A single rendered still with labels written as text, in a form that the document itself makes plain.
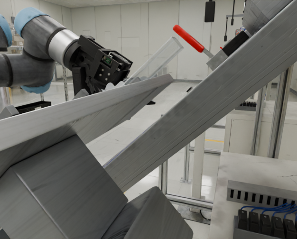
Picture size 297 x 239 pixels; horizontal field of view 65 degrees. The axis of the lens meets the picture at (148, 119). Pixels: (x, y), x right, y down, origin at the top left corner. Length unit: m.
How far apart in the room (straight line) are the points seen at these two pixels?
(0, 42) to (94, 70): 0.53
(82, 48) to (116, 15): 9.90
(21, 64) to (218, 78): 0.44
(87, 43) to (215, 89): 0.29
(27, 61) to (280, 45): 0.51
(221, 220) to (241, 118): 1.24
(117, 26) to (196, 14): 3.22
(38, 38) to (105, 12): 10.13
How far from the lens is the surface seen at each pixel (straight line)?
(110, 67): 0.49
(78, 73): 0.53
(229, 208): 0.76
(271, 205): 0.79
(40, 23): 0.58
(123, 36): 10.20
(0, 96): 0.99
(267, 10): 0.40
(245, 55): 0.35
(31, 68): 0.62
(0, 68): 0.60
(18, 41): 7.41
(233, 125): 1.88
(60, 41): 0.54
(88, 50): 0.52
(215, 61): 0.38
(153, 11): 9.81
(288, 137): 1.93
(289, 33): 0.36
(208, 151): 1.91
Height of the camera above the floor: 1.05
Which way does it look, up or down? 16 degrees down
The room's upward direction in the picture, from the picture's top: straight up
